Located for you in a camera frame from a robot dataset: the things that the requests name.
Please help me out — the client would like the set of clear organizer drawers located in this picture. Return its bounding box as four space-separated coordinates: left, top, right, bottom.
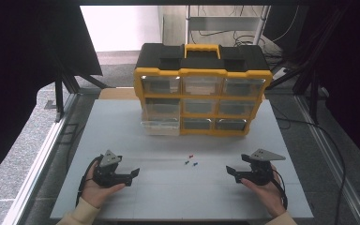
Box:
140 74 267 132

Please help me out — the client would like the yellow and black organizer box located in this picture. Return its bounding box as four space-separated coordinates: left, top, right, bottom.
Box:
133 43 274 138

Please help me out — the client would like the black curtain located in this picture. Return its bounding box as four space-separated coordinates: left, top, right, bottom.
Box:
296 0 360 173
0 0 104 191

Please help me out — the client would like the person's left hand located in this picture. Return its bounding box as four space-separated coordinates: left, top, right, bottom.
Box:
80 169 127 210

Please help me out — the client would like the tangle of black cables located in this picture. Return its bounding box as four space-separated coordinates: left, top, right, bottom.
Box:
232 31 284 65

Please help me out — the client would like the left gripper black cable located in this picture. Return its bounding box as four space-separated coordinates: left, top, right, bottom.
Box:
75 155 103 208

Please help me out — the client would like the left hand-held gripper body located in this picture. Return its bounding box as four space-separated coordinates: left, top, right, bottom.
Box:
92 149 132 188

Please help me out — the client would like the person's right hand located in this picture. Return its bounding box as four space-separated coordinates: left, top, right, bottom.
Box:
240 163 287 219

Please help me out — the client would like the long black floor cable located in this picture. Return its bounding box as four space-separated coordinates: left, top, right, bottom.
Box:
271 102 349 225

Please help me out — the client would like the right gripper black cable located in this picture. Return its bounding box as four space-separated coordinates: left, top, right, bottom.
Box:
270 169 290 211

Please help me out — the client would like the brown board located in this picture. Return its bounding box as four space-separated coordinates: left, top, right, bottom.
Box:
97 87 141 101

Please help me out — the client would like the black metal stand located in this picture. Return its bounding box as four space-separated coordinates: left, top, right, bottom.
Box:
44 54 111 124
265 5 355 126

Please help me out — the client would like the clear plastic drawer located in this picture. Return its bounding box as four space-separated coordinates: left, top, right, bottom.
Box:
140 119 182 137

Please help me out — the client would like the grey metal shelf rack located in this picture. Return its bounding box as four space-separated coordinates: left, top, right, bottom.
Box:
185 5 272 47

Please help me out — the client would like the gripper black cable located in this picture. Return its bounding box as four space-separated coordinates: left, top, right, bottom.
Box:
75 155 103 208
270 169 290 211

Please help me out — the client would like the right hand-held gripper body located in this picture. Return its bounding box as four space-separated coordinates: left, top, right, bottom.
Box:
243 148 287 188

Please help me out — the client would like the aluminium floor rail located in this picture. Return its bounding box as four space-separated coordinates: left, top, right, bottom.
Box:
0 93 80 225
294 94 360 225

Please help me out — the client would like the yellow organizer carry handle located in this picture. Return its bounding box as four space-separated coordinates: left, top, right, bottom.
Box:
184 43 222 60

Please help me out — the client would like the white power strip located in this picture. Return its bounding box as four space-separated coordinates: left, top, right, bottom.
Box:
271 67 289 82

